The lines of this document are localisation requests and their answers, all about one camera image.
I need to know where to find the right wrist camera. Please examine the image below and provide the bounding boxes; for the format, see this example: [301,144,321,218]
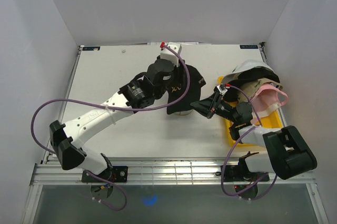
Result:
[215,84,231,96]

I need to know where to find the aluminium table rail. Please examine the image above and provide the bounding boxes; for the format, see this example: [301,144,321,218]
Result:
[30,158,316,186]

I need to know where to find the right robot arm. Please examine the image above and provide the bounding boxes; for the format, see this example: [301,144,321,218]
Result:
[191,92,318,180]

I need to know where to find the yellow plastic tray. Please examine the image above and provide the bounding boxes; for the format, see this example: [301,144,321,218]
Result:
[217,76,283,147]

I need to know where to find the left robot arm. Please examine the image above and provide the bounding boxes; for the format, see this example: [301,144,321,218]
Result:
[49,58,191,182]

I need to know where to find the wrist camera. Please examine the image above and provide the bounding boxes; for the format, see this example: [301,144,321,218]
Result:
[159,42,182,66]
[215,84,231,96]

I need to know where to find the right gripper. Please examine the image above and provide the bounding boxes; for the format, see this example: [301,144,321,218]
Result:
[190,91,239,124]

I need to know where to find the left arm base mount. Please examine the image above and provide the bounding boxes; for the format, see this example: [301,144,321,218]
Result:
[81,166,128,183]

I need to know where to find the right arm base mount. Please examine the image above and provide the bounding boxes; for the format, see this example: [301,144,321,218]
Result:
[224,165,263,182]

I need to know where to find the beige cap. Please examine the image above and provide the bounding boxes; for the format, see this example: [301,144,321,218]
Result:
[240,78,283,100]

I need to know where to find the black cap white logo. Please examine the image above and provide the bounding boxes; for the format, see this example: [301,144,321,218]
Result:
[221,67,281,89]

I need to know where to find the gold wire hat stand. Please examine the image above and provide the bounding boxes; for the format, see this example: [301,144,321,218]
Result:
[175,110,192,116]

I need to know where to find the pink cap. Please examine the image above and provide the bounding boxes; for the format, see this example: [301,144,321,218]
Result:
[251,83,289,119]

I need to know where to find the black cap gold logo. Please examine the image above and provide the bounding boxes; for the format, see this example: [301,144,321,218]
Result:
[165,64,205,116]

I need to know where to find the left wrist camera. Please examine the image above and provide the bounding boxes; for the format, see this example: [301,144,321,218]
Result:
[159,42,182,66]

